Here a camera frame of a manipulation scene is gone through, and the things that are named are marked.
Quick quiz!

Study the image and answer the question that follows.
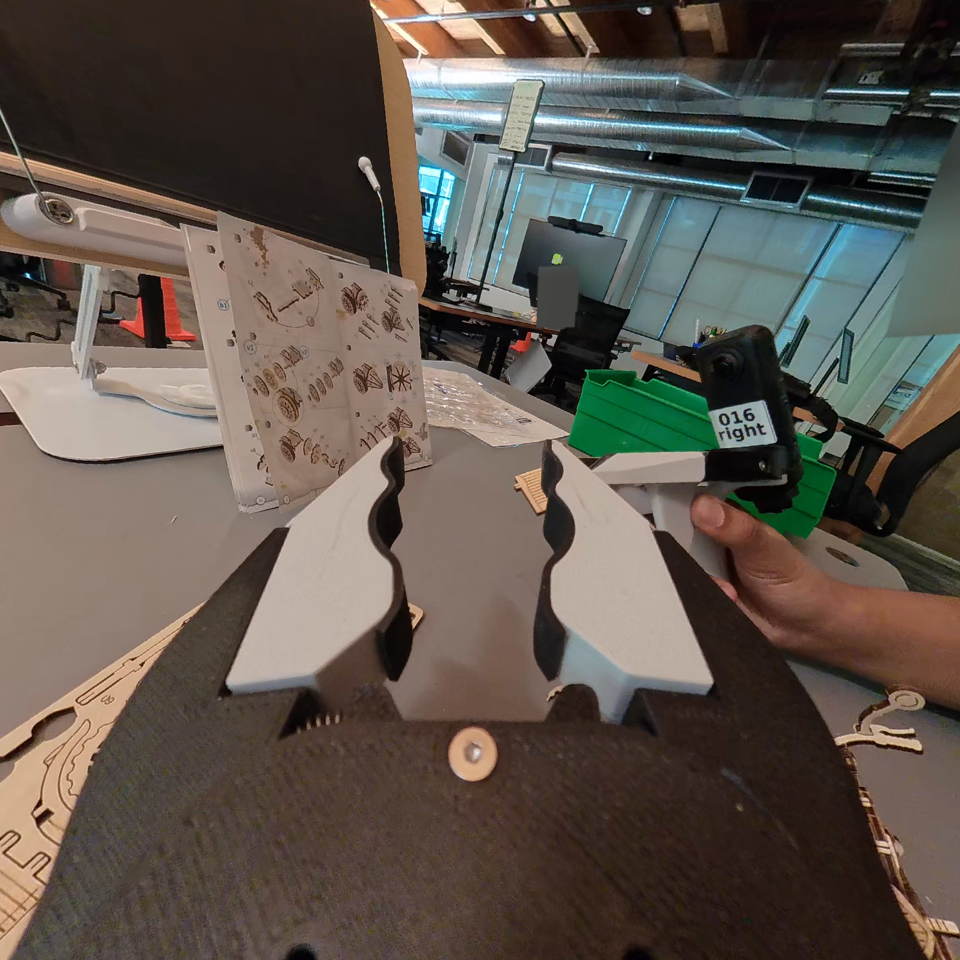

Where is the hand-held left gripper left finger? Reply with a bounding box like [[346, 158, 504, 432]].
[[223, 435, 418, 721]]

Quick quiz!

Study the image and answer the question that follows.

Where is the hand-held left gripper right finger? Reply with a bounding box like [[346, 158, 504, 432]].
[[532, 439, 715, 727]]

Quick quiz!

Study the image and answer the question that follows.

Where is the person's right forearm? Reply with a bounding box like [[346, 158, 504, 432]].
[[780, 577, 960, 712]]

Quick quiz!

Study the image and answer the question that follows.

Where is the grey desk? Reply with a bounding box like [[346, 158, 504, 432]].
[[0, 341, 960, 960]]

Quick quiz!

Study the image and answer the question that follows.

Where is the wooden office desk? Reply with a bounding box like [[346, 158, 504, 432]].
[[418, 296, 560, 376]]

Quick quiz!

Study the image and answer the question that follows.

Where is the person's right hand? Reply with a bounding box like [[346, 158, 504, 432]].
[[688, 493, 828, 655]]

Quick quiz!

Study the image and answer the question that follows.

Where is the green plastic bin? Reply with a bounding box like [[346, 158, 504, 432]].
[[567, 369, 837, 539]]

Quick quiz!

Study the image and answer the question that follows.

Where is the clear plastic bag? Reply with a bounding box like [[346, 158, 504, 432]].
[[423, 367, 571, 449]]

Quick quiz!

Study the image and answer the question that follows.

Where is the large black monitor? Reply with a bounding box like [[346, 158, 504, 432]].
[[512, 217, 628, 301]]

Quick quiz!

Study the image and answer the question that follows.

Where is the model instruction booklet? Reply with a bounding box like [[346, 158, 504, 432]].
[[182, 212, 434, 515]]

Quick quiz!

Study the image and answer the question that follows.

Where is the wooden parts sheet with wheels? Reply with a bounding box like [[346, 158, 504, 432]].
[[0, 600, 204, 960]]

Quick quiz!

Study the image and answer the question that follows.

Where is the curved wooden model piece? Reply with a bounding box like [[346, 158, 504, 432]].
[[834, 688, 929, 751]]

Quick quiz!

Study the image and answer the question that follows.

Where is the orange traffic cone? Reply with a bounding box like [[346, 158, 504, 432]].
[[120, 277, 198, 345]]

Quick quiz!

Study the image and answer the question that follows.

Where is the white sign on pole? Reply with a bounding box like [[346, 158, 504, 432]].
[[480, 78, 546, 290]]

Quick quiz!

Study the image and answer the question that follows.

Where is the tan backing board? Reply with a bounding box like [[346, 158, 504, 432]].
[[371, 0, 429, 295]]

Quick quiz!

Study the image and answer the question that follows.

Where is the pile of wooden model pieces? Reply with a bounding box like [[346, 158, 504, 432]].
[[855, 765, 960, 960]]

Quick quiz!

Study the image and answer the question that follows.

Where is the black display panel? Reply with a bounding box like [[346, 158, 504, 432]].
[[0, 0, 399, 264]]

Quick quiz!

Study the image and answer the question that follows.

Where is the white round base plate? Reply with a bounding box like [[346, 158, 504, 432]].
[[795, 528, 909, 594]]

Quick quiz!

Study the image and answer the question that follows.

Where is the silver ventilation duct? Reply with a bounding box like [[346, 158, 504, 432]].
[[405, 56, 960, 226]]

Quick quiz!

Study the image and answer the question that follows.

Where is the white cord with plug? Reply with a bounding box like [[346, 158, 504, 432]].
[[357, 155, 393, 275]]

